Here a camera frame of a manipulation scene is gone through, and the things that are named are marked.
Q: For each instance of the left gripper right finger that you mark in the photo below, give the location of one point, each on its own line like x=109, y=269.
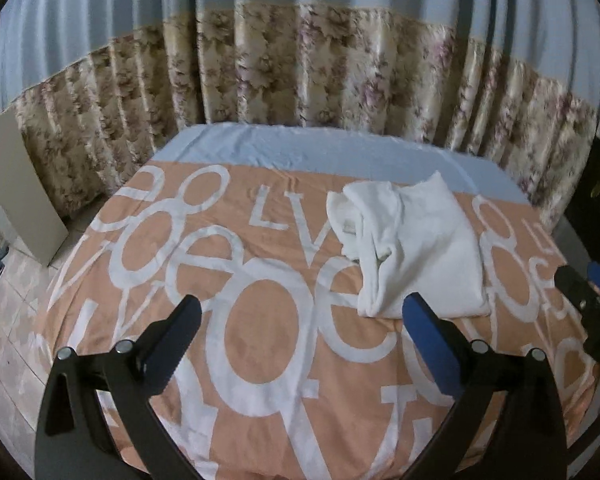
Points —
x=529, y=437

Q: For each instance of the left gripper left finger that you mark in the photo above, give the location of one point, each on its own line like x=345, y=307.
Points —
x=73, y=440

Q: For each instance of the white knit garment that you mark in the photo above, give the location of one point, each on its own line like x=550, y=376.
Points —
x=406, y=239

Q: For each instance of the orange and blue bedsheet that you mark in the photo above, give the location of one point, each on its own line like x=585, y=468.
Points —
x=285, y=379

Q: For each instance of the floral and blue curtain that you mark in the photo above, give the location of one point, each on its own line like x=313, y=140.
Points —
x=99, y=86

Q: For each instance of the beige board against wall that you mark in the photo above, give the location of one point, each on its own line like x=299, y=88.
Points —
x=28, y=220

